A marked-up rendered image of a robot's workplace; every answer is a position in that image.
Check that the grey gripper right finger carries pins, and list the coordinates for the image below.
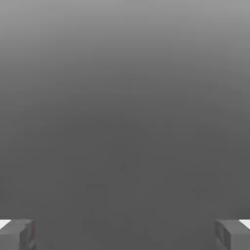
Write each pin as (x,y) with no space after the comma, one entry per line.
(236,236)

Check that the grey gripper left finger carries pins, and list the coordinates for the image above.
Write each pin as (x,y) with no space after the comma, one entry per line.
(13,236)

